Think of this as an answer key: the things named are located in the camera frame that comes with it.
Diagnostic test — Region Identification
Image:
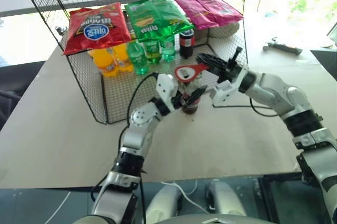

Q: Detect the green soda plastic bottle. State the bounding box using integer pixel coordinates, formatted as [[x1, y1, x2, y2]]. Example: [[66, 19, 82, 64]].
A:
[[143, 40, 163, 64], [126, 41, 150, 75], [160, 35, 176, 63]]

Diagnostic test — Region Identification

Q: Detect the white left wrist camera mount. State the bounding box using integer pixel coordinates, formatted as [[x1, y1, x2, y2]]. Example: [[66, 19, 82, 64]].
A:
[[155, 73, 181, 112]]

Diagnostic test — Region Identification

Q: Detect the black cola plastic bottle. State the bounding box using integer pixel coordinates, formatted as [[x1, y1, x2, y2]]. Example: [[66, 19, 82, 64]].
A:
[[179, 29, 196, 59]]

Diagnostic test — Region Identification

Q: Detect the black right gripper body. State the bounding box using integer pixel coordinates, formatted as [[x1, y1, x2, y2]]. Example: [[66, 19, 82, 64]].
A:
[[217, 46, 250, 90]]

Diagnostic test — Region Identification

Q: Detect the white rounded robot shell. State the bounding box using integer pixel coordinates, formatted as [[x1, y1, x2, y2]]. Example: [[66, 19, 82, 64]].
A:
[[206, 179, 247, 217], [146, 183, 183, 218]]

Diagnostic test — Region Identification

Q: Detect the dark chair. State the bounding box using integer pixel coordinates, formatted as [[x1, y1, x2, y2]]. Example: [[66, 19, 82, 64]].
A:
[[0, 62, 47, 130]]

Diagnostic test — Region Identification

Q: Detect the grey cloth sack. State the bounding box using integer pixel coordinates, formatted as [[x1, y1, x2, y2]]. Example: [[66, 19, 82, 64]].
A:
[[209, 22, 241, 40]]

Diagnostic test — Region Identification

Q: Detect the grey robot torso top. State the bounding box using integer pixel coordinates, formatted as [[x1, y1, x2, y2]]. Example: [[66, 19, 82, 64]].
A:
[[71, 213, 266, 224]]

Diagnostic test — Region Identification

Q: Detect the glass cola bottle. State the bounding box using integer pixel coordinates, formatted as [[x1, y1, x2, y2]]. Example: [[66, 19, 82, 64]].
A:
[[179, 76, 204, 115]]

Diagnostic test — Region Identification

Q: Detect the pink chip bag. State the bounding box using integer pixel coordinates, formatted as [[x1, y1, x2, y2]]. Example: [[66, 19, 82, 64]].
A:
[[170, 0, 244, 31]]

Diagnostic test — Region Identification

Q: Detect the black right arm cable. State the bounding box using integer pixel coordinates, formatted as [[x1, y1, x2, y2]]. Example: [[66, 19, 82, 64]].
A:
[[212, 96, 281, 117]]

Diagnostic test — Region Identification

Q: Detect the thin white cable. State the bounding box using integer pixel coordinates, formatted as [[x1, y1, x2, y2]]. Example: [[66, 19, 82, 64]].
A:
[[49, 191, 72, 224]]

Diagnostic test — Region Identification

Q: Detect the black handled hammer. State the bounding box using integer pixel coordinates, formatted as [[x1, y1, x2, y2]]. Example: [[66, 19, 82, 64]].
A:
[[262, 36, 303, 56]]

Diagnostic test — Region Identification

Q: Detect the red ring-shaped tool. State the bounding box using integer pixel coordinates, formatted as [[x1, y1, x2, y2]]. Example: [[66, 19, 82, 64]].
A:
[[174, 62, 212, 83]]

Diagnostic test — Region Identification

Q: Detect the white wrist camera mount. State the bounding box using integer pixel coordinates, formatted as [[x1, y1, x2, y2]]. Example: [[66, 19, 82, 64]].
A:
[[210, 78, 242, 108], [155, 73, 181, 112]]

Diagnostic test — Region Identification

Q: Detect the orange soda plastic bottle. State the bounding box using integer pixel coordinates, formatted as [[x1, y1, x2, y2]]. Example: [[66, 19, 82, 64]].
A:
[[88, 47, 119, 78], [113, 43, 134, 73]]

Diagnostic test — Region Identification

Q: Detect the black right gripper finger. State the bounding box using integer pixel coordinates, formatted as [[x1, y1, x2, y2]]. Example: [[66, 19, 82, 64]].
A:
[[196, 53, 230, 71], [210, 66, 227, 83]]

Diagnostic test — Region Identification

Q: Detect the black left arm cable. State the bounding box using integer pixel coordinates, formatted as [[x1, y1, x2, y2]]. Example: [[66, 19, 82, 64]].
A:
[[91, 72, 160, 224]]

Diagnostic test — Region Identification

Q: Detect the red chip bag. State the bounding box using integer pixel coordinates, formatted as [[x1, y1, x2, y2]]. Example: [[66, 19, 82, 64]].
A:
[[62, 2, 132, 56]]

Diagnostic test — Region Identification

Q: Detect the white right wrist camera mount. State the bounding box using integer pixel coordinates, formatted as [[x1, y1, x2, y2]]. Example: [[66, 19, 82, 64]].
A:
[[210, 78, 242, 108]]

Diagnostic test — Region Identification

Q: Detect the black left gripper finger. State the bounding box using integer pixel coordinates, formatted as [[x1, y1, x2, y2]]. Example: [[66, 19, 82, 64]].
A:
[[185, 86, 207, 105]]

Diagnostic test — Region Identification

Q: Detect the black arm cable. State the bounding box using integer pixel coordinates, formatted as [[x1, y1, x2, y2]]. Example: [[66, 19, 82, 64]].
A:
[[212, 96, 281, 117], [91, 72, 160, 224]]

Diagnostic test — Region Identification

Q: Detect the black flat panel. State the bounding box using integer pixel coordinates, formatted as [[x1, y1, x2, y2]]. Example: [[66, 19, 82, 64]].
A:
[[310, 49, 337, 77]]

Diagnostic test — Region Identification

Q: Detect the black wire mesh rack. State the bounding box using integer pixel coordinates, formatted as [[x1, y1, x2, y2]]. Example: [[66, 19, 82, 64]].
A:
[[14, 0, 250, 125]]

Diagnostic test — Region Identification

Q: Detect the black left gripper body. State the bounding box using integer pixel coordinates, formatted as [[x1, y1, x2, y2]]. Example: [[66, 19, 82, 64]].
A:
[[171, 93, 190, 110]]

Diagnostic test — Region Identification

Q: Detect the green chip bag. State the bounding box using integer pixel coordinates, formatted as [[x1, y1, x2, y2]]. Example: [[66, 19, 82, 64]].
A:
[[124, 0, 195, 43]]

